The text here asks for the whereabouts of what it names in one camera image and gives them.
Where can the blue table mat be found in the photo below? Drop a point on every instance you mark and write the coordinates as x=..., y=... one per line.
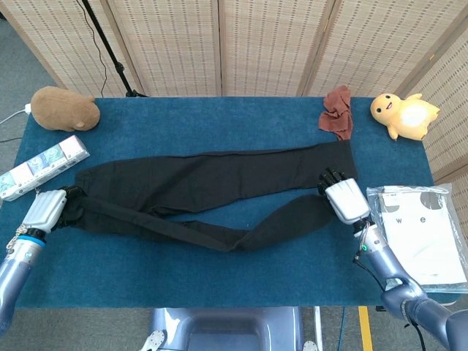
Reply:
x=219, y=120

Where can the rust brown cloth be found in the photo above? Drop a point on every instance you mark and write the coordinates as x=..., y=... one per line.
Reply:
x=336, y=113

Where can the black tripod stand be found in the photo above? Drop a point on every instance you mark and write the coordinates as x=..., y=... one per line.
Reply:
x=109, y=51

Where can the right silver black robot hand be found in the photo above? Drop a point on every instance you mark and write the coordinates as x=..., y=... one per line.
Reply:
x=347, y=201

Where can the black trousers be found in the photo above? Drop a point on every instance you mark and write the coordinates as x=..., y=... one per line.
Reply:
x=219, y=172

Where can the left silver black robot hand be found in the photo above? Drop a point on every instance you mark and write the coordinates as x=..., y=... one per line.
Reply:
x=44, y=210

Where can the blue-grey robot torso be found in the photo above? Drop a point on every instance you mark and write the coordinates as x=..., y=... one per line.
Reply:
x=226, y=329

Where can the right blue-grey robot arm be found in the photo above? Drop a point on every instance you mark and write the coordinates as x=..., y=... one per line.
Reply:
x=387, y=263

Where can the white perforated shoulder bracket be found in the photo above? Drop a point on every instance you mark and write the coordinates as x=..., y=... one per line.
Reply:
x=310, y=346
x=155, y=340

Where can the yellow duck plush toy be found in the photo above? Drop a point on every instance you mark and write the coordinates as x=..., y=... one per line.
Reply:
x=406, y=117

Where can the clear bag with white garment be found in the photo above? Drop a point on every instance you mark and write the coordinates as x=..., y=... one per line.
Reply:
x=420, y=234

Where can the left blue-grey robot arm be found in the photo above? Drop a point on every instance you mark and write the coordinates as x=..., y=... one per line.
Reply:
x=14, y=270

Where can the tissue multipack in plastic wrap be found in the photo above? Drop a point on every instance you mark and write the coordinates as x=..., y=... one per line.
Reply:
x=40, y=164

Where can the brown capybara plush toy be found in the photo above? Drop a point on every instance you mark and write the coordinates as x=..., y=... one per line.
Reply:
x=62, y=109

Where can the white table leg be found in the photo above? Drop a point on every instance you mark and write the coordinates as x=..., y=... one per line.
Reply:
x=318, y=325

